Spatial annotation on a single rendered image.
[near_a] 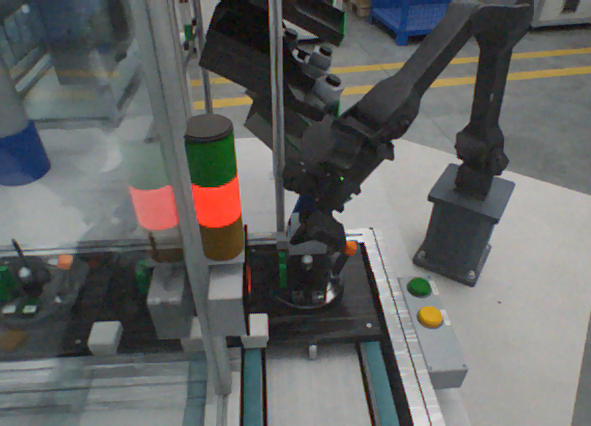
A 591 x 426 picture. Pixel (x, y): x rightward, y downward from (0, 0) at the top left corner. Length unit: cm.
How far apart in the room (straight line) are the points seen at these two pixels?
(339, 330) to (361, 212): 48
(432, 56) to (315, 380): 54
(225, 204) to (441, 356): 50
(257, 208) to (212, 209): 76
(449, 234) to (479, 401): 33
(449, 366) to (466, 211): 31
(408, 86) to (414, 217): 61
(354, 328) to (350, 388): 10
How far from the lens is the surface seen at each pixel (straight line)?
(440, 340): 84
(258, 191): 128
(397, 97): 66
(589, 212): 144
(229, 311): 52
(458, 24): 71
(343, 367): 83
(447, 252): 105
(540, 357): 102
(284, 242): 78
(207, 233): 49
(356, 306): 84
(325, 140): 61
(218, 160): 43
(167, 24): 39
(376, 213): 122
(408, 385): 78
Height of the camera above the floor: 162
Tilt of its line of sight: 40 degrees down
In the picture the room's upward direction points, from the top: straight up
